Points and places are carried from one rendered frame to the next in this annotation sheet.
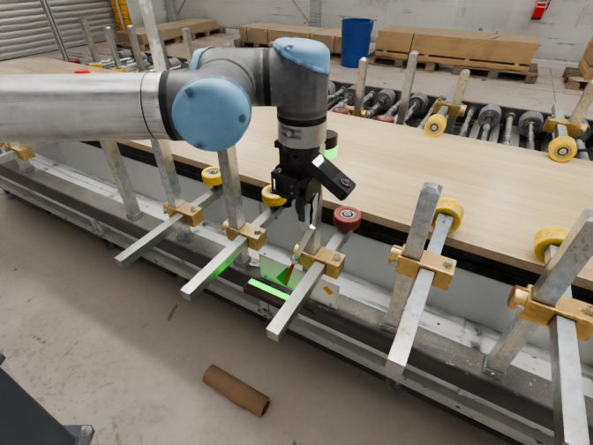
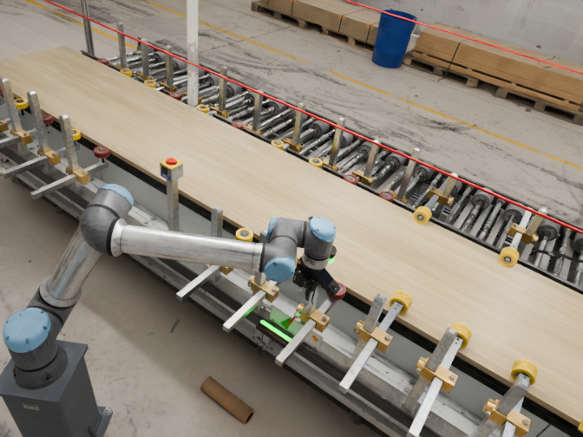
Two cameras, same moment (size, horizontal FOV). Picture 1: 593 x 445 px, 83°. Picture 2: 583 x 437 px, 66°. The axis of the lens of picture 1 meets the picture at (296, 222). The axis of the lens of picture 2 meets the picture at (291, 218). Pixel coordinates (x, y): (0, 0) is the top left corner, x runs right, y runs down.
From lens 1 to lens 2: 96 cm
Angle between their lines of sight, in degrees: 1
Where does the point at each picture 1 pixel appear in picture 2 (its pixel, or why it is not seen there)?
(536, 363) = (442, 407)
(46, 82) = (214, 245)
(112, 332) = (122, 335)
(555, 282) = (434, 359)
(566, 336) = (434, 388)
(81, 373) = (98, 366)
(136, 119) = (248, 265)
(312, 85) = (324, 246)
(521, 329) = (420, 382)
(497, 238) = (429, 323)
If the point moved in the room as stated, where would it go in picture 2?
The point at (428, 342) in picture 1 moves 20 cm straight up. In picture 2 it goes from (374, 382) to (387, 354)
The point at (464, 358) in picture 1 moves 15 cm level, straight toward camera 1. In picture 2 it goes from (393, 396) to (369, 419)
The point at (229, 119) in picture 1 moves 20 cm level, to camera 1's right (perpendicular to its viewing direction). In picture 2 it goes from (287, 273) to (354, 284)
